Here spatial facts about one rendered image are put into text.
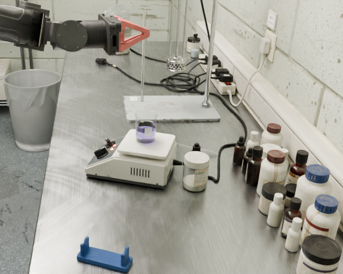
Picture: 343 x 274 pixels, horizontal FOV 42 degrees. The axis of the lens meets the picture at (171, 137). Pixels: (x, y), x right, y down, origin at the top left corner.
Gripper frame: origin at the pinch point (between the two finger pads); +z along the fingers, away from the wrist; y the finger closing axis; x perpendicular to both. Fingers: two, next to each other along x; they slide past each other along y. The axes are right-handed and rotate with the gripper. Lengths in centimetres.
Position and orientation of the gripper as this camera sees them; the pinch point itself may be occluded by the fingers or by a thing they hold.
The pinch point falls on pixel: (145, 32)
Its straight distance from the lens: 99.4
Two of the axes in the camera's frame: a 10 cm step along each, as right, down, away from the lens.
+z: 9.3, -1.1, 3.5
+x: -0.6, 9.0, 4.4
